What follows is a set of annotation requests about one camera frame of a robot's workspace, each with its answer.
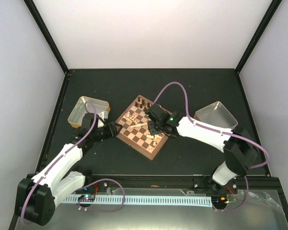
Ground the light wooden knight piece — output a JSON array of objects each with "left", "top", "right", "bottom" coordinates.
[{"left": 146, "top": 134, "right": 162, "bottom": 140}]

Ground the light wooden king piece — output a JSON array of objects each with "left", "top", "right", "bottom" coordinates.
[{"left": 130, "top": 122, "right": 147, "bottom": 128}]

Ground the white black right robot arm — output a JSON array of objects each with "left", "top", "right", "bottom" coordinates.
[{"left": 145, "top": 104, "right": 257, "bottom": 193}]

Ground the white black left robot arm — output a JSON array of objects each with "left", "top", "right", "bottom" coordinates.
[{"left": 14, "top": 113, "right": 123, "bottom": 226}]

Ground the pile of light pieces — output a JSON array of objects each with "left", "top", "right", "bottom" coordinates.
[{"left": 124, "top": 111, "right": 138, "bottom": 123}]

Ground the left controller circuit board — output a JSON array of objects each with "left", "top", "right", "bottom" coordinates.
[{"left": 78, "top": 194, "right": 95, "bottom": 202}]

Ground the controller circuit board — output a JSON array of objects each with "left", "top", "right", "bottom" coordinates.
[
  {"left": 216, "top": 196, "right": 237, "bottom": 204},
  {"left": 78, "top": 194, "right": 95, "bottom": 202}
]

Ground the right controller circuit board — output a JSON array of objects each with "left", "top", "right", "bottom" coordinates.
[{"left": 216, "top": 196, "right": 237, "bottom": 204}]

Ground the wooden chessboard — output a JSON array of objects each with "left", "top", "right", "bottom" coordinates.
[{"left": 116, "top": 95, "right": 168, "bottom": 160}]

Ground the yellow metal tin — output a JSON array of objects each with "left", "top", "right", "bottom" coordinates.
[{"left": 68, "top": 96, "right": 110, "bottom": 128}]

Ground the pink metal tin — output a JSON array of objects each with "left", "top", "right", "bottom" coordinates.
[{"left": 193, "top": 101, "right": 238, "bottom": 130}]

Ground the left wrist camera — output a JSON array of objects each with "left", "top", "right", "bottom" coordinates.
[{"left": 98, "top": 111, "right": 108, "bottom": 121}]

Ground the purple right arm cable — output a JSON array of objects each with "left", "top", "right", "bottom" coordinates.
[{"left": 152, "top": 82, "right": 271, "bottom": 170}]

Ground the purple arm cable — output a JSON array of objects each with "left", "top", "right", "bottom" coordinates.
[
  {"left": 20, "top": 101, "right": 98, "bottom": 226},
  {"left": 152, "top": 82, "right": 271, "bottom": 170}
]

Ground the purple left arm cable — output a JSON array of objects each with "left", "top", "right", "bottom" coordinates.
[{"left": 20, "top": 101, "right": 98, "bottom": 226}]

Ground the white slotted cable duct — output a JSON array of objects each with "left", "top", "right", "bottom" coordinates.
[{"left": 62, "top": 194, "right": 212, "bottom": 207}]

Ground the black rear mounting rail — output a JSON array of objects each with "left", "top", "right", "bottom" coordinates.
[{"left": 86, "top": 174, "right": 283, "bottom": 192}]

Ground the black left frame post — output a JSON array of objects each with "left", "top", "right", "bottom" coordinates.
[{"left": 23, "top": 0, "right": 69, "bottom": 76}]

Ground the black frame post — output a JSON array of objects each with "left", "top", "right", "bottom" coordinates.
[
  {"left": 235, "top": 0, "right": 282, "bottom": 74},
  {"left": 23, "top": 0, "right": 69, "bottom": 76}
]

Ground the black right frame post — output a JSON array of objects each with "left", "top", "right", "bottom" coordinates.
[{"left": 235, "top": 0, "right": 282, "bottom": 74}]

